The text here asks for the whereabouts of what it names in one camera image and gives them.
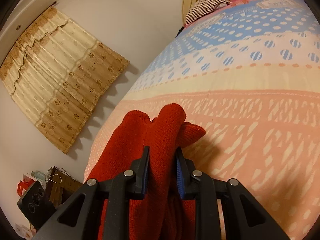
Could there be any striped pillow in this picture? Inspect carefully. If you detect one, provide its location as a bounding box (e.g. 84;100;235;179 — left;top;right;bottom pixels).
185;0;233;25

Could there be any beige floral wall curtain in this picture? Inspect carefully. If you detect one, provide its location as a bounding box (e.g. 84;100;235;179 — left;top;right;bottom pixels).
0;6;131;155

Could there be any polka dot bed blanket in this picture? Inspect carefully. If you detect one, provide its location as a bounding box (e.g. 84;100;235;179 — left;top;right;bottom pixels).
84;0;320;240

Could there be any pale green bag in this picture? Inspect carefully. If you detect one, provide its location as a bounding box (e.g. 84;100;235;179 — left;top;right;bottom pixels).
30;170;49;188

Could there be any dark wooden nightstand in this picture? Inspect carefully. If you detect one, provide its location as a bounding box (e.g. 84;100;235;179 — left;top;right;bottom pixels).
46;166;83;207

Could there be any red knitted sweater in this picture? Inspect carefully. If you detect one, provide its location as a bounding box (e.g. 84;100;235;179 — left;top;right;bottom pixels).
84;103;207;240

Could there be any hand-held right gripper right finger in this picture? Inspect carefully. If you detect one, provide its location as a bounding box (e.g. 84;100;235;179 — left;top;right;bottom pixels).
174;147;290;240

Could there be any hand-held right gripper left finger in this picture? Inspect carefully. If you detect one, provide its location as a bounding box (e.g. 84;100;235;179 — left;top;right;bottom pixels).
31;146;150;240

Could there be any cream wooden headboard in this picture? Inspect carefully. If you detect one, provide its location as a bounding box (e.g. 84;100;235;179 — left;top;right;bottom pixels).
182;0;253;27

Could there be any red bag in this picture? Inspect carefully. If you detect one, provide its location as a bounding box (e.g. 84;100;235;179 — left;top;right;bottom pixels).
17;180;30;197

